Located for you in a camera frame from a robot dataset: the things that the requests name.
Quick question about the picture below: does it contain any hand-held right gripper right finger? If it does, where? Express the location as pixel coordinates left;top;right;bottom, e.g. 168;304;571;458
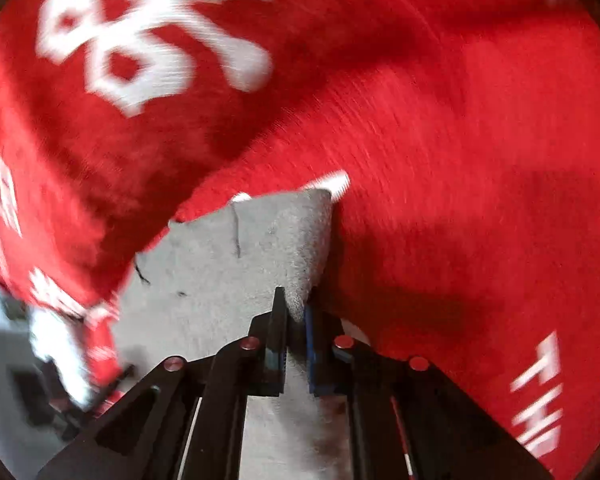
304;304;553;480

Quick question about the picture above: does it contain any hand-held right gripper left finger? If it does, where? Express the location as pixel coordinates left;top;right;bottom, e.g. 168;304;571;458
36;287;288;480

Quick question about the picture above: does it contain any grey fleece garment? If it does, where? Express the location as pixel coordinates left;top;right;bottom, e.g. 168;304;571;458
112;187;353;480

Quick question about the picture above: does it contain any red printed blanket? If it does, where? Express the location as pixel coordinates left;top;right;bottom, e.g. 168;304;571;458
0;0;600;480

